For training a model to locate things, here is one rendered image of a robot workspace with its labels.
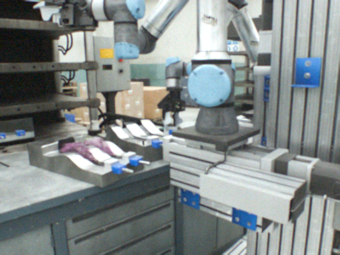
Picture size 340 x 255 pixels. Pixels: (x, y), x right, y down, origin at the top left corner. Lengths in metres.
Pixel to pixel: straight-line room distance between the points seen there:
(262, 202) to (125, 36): 0.60
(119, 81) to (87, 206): 1.22
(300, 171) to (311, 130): 0.19
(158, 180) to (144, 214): 0.19
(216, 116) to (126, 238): 0.79
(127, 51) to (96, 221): 0.76
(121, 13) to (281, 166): 0.64
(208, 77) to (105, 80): 1.49
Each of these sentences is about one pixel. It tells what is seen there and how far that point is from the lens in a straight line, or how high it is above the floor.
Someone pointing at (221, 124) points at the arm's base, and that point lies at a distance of 0.96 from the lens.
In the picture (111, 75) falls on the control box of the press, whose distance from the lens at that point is 2.23.
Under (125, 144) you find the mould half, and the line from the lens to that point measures 1.51.
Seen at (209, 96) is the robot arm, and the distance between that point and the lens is 0.80.
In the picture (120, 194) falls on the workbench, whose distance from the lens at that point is 1.34.
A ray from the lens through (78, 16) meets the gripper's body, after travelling 1.01.
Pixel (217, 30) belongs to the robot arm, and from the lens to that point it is 0.83.
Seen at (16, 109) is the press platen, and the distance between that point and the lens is 1.95.
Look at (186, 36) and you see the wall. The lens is 9.23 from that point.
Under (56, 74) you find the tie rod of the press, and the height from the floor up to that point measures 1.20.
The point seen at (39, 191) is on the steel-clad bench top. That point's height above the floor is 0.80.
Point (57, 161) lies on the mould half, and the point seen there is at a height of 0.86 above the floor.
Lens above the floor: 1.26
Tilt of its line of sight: 12 degrees down
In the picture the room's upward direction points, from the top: 1 degrees counter-clockwise
